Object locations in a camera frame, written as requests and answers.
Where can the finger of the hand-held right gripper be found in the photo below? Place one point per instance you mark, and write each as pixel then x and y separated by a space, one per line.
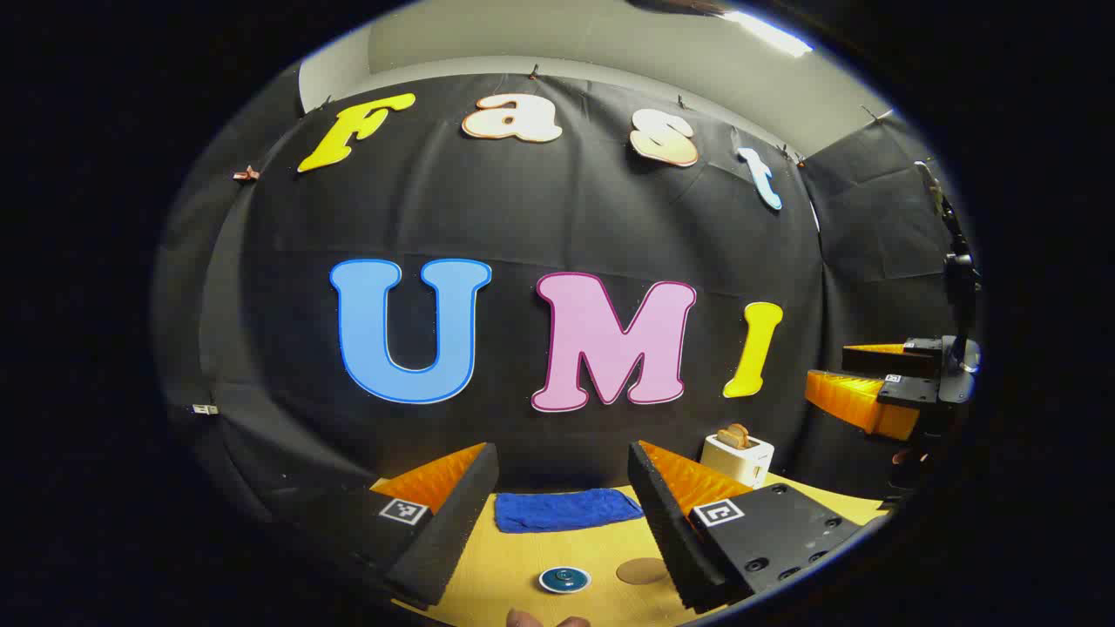
pixel 888 359
pixel 858 402

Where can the orange backdrop clip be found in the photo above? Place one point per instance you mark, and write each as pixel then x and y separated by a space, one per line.
pixel 246 174

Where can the white toaster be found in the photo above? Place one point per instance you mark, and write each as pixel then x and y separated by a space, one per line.
pixel 740 466

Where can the blue towel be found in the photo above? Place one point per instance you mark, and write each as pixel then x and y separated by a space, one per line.
pixel 566 509

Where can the blue teacup lid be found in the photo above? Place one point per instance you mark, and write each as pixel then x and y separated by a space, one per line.
pixel 564 578

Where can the ceiling light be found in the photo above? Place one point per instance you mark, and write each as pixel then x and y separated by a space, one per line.
pixel 766 32

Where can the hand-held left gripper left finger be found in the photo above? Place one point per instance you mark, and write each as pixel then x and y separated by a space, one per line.
pixel 453 531

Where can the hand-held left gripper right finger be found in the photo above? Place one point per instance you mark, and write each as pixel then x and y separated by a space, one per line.
pixel 662 522

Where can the black backdrop cloth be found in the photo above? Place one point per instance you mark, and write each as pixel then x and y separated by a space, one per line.
pixel 523 218

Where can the toast slice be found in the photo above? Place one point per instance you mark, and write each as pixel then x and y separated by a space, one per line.
pixel 742 431
pixel 726 440

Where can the round brown coaster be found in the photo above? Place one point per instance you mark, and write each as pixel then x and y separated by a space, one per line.
pixel 640 571

